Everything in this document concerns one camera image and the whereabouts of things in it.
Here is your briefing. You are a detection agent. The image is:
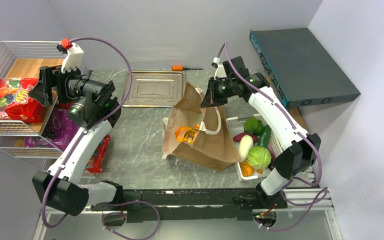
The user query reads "blue grey network switch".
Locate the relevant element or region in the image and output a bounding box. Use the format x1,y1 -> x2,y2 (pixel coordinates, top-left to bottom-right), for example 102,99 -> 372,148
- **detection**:
249,28 -> 361,109

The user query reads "magenta sweet potato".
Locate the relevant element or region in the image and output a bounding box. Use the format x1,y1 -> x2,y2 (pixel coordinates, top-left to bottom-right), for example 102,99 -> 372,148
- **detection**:
233,132 -> 258,144

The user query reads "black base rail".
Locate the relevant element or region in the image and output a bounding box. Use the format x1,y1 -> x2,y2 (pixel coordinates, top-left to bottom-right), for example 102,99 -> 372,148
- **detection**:
90,188 -> 287,223

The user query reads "red candy bag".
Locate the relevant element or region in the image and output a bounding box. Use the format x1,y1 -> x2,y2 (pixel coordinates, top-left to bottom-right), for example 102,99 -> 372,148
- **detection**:
0,77 -> 44,124

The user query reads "orange handle screwdriver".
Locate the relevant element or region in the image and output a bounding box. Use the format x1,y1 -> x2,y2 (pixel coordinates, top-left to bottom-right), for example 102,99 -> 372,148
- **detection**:
171,65 -> 203,72

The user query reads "burlap grocery bag pink print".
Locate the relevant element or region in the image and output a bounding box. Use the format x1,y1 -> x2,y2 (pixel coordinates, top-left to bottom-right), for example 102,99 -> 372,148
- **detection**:
162,82 -> 240,171

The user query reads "purple snack bag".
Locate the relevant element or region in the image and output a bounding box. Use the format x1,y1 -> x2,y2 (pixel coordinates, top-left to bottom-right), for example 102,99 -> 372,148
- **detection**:
24,109 -> 79,151

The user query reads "silver metal tray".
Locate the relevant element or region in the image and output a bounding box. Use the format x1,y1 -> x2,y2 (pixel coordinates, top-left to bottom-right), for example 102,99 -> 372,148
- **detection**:
123,70 -> 186,108

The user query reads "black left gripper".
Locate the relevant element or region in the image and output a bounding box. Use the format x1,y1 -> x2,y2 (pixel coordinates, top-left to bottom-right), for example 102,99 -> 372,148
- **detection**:
29,61 -> 112,108

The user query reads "green cabbage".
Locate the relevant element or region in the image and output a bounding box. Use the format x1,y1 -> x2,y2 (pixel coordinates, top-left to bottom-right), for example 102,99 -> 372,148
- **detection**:
247,146 -> 271,170

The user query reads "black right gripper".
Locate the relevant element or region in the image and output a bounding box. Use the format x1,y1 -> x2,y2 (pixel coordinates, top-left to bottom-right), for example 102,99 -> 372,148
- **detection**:
201,76 -> 236,108

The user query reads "purple eggplant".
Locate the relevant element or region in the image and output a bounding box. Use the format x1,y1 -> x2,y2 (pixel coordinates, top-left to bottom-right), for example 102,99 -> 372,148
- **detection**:
267,145 -> 276,171

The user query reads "white eggplant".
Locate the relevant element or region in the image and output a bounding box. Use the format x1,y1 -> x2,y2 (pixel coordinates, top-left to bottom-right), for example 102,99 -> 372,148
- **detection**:
237,136 -> 254,163

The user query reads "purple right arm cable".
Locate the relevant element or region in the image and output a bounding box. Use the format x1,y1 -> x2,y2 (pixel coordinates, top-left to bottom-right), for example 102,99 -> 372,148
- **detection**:
216,42 -> 329,232

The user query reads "wooden board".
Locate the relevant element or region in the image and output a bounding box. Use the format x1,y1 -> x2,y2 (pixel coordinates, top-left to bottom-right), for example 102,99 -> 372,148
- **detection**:
265,76 -> 310,132

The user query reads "green leafy vegetable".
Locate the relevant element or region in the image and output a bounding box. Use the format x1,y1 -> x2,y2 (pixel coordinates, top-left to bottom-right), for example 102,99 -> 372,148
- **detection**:
243,116 -> 264,137

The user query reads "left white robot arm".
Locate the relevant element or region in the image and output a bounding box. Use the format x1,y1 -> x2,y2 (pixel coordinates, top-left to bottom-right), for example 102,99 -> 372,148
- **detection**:
31,38 -> 124,219

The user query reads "orange snack bag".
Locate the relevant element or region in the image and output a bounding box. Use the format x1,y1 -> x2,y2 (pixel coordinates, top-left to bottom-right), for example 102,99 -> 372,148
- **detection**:
174,124 -> 200,144

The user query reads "dark green cucumber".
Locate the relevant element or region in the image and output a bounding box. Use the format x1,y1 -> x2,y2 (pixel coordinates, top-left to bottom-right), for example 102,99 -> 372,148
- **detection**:
257,125 -> 272,148

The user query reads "colourful snack pack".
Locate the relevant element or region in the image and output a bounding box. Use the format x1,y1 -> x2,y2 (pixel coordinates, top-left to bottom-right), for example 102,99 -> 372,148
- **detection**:
85,134 -> 111,174

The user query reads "orange ginger root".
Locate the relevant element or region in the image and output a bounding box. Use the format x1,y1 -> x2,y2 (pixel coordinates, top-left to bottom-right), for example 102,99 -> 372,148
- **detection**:
239,161 -> 263,177

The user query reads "white wire shelf rack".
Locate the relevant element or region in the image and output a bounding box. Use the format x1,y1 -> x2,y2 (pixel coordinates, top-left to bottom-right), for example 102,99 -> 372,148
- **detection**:
0,41 -> 69,170

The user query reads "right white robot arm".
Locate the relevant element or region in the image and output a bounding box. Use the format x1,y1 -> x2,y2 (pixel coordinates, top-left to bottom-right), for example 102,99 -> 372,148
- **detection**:
200,56 -> 322,208

